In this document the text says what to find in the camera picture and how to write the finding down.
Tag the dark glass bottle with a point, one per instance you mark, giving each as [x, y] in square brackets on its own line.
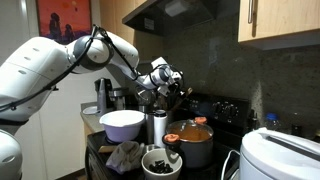
[254, 120]

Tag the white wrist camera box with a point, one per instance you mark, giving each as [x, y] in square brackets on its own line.
[164, 90]

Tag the large white mixing bowl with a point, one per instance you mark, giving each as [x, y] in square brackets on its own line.
[121, 125]

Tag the small steel cup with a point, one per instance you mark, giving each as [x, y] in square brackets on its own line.
[151, 147]

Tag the white plate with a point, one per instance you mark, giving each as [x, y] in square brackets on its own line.
[90, 110]

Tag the white rice cooker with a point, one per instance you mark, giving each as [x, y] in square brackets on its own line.
[276, 156]

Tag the clear bottle with blue cap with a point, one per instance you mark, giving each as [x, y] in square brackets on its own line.
[272, 121]

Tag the wood wall cabinet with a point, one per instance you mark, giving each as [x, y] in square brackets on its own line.
[283, 18]
[116, 20]

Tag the steel tumbler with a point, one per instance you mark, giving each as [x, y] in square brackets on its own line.
[149, 128]

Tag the gray cloth towel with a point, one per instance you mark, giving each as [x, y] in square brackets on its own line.
[125, 156]

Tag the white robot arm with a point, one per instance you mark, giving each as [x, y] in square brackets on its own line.
[36, 73]

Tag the black coffee maker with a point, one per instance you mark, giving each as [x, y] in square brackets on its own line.
[102, 96]

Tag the black stove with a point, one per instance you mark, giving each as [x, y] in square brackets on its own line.
[226, 110]

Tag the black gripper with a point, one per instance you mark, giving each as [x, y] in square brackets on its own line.
[176, 91]

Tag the orange framed picture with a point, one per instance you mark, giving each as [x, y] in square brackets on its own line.
[63, 20]

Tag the yellow sponge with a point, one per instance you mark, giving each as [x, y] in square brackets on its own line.
[107, 149]

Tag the steel cylinder container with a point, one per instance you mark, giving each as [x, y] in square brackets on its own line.
[160, 128]

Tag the dark range hood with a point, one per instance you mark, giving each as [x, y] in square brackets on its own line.
[173, 15]

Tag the gray bowl with dark contents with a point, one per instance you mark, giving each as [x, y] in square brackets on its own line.
[161, 165]

